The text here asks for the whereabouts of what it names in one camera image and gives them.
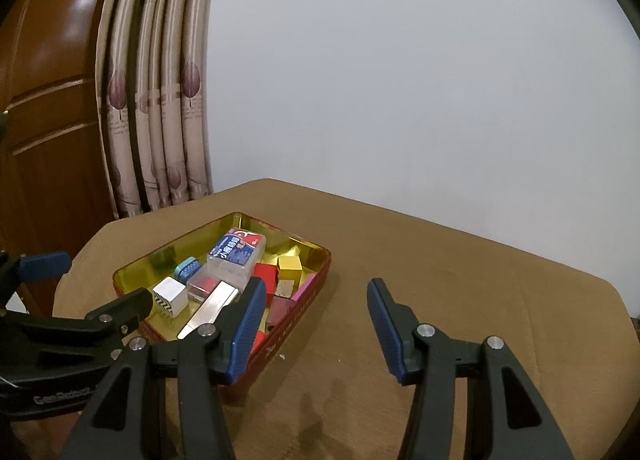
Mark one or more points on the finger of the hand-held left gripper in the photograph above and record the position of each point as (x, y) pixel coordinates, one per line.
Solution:
(115, 312)
(42, 265)

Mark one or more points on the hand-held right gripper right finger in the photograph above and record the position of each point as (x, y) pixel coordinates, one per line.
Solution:
(389, 332)

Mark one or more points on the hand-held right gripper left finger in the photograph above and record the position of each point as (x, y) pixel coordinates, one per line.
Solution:
(245, 327)

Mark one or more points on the silver metal bar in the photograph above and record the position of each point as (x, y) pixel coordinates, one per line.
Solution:
(212, 307)

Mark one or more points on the brown wooden block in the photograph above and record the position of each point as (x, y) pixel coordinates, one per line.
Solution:
(285, 288)

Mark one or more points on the white patterned cube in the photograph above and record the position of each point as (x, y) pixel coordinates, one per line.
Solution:
(169, 297)

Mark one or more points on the clear box with red contents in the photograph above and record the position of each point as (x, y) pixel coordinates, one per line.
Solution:
(202, 287)

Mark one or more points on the gold tin tray red sides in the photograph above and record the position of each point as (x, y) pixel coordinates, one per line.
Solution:
(150, 265)

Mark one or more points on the small blue sharpener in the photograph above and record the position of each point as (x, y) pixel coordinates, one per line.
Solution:
(187, 268)

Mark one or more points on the red block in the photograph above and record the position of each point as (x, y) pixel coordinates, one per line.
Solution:
(266, 277)

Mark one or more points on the pink block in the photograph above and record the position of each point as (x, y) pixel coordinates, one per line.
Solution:
(302, 290)

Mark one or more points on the yellow block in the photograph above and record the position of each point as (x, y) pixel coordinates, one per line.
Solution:
(290, 267)

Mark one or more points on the brown wooden door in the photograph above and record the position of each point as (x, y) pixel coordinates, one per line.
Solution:
(50, 89)

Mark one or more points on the beige patterned curtain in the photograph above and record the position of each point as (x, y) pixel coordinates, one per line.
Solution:
(160, 89)

